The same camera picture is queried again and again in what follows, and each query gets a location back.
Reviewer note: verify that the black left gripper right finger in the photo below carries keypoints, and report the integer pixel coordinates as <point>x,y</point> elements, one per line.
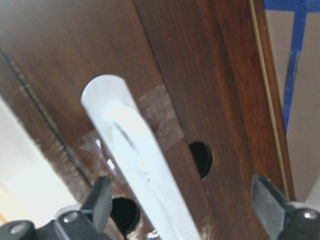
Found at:
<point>267,203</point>

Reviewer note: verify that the dark wooden drawer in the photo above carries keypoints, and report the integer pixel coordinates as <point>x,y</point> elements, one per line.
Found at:
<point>50,50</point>

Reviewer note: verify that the white drawer handle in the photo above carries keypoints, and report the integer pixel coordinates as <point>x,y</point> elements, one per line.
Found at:
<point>134,149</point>

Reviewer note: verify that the dark wooden drawer cabinet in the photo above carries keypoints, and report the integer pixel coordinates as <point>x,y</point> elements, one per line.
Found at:
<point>216,61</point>

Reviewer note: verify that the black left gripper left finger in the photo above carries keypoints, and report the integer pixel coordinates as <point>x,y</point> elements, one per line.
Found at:
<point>98,205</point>

